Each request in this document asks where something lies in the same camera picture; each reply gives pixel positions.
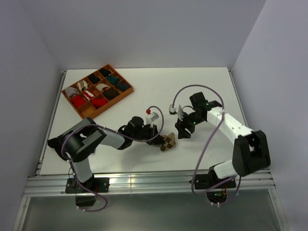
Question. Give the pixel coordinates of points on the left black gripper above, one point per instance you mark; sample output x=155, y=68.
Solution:
x=152, y=130

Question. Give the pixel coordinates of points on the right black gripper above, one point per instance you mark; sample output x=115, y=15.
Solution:
x=181, y=125

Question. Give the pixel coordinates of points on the beige argyle sock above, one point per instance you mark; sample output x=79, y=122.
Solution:
x=169, y=140

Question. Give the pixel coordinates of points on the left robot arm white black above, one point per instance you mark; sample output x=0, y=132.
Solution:
x=80, y=141

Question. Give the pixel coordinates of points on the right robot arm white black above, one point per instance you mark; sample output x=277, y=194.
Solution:
x=250, y=147

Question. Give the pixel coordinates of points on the dark green rolled sock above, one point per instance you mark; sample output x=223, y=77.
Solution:
x=123, y=86

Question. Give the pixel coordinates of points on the orange divided sock tray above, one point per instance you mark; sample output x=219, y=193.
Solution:
x=87, y=109

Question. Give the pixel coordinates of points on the teal rolled sock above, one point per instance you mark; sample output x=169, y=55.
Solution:
x=112, y=79

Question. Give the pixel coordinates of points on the white red rolled sock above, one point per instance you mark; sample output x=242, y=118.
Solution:
x=101, y=87

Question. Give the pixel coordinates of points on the red white striped sock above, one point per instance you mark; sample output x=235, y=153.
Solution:
x=88, y=95

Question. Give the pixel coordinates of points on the black rolled sock far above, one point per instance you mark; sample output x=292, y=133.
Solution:
x=104, y=72

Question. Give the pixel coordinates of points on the black rolled sock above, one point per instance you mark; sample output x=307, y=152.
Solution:
x=93, y=79
x=104, y=72

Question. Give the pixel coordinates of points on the black rolled sock middle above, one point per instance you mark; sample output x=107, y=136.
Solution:
x=93, y=79

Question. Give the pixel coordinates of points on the beige brown rolled sock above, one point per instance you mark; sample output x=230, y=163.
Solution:
x=82, y=85

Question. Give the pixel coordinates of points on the grey rolled sock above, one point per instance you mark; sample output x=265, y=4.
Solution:
x=71, y=92

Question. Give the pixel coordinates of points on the black blue patterned sock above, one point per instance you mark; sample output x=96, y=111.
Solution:
x=54, y=144

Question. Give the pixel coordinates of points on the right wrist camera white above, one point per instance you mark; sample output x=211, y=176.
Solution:
x=176, y=110

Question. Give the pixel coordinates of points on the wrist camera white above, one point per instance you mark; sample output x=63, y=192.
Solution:
x=176, y=110
x=151, y=117

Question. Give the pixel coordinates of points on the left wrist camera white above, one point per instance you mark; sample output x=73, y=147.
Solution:
x=151, y=117

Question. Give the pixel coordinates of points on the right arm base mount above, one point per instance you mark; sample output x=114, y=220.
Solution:
x=205, y=181

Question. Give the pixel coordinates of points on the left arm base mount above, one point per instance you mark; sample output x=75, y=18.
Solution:
x=97, y=185

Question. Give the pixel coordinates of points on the aluminium rail frame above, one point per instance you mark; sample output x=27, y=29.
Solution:
x=149, y=190

